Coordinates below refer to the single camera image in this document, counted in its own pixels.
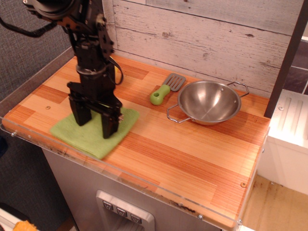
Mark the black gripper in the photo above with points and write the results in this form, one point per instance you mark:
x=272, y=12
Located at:
x=95, y=91

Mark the green cloth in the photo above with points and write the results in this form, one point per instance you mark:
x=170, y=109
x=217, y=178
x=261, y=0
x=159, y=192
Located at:
x=89, y=137

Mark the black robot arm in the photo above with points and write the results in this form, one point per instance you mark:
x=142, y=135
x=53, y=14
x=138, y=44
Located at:
x=85, y=24

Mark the yellow toy bell pepper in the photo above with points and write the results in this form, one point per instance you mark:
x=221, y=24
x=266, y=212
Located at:
x=117, y=75

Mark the clear acrylic edge guard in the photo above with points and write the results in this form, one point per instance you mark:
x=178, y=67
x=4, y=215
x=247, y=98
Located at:
x=204, y=171

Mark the grey toy kitchen cabinet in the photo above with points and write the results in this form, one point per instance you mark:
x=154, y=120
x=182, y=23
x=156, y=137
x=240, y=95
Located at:
x=79, y=184

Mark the silver button panel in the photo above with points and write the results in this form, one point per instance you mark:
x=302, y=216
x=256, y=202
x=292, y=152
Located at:
x=119, y=215

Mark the yellow object bottom left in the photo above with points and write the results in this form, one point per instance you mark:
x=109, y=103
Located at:
x=24, y=226

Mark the grey spatula green handle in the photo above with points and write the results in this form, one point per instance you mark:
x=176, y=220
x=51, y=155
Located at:
x=172, y=83

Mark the steel bowl with handles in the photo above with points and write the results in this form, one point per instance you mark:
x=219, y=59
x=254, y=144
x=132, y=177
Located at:
x=209, y=103

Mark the dark right upright post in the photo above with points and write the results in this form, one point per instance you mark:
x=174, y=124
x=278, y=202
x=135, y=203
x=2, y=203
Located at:
x=288, y=59

